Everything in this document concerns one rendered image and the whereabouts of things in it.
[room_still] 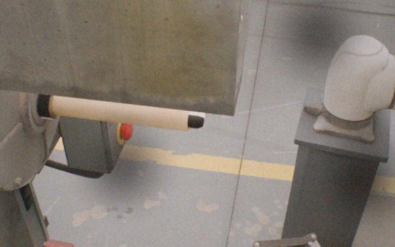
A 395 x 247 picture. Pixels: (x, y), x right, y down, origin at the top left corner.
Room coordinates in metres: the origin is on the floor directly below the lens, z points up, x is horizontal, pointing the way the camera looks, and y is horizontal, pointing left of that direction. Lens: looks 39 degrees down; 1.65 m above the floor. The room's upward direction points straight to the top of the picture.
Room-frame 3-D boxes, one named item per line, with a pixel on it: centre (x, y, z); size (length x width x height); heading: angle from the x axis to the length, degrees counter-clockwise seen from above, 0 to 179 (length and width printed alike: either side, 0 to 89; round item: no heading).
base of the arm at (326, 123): (1.18, -0.44, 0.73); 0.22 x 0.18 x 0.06; 72
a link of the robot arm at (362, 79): (1.17, -0.46, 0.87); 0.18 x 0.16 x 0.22; 80
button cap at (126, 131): (0.80, 0.15, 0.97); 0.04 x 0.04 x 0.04; 79
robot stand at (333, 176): (1.17, -0.45, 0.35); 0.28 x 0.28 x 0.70; 72
